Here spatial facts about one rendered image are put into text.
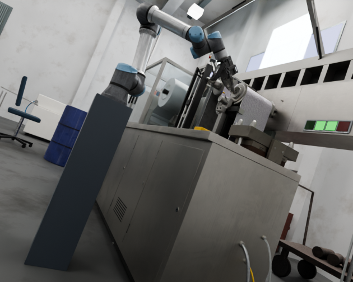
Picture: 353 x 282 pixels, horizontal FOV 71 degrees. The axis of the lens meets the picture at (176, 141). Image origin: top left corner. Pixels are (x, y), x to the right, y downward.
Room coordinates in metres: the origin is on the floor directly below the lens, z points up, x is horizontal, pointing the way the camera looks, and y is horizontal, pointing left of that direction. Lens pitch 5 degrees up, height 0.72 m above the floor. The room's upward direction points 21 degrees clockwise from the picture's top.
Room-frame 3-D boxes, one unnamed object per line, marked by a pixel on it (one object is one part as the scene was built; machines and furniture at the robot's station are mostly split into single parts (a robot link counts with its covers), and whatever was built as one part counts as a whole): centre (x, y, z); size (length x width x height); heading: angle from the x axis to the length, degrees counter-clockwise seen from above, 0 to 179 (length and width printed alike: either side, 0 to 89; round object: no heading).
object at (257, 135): (1.40, -0.47, 1.00); 0.40 x 0.16 x 0.06; 116
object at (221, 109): (1.50, -0.19, 1.05); 0.06 x 0.05 x 0.31; 116
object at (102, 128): (1.37, 0.41, 0.45); 0.20 x 0.20 x 0.90; 22
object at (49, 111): (6.43, 3.32, 0.53); 2.27 x 0.59 x 1.07; 115
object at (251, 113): (1.48, -0.38, 1.11); 0.23 x 0.01 x 0.18; 116
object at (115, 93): (1.37, 0.41, 0.95); 0.15 x 0.15 x 0.10
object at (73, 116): (4.60, 1.68, 0.48); 1.31 x 0.80 x 0.96; 19
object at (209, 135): (2.35, 0.13, 0.88); 2.52 x 0.66 x 0.04; 26
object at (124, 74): (1.38, 0.41, 1.07); 0.13 x 0.12 x 0.14; 164
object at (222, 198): (2.35, 0.12, 0.43); 2.52 x 0.64 x 0.86; 26
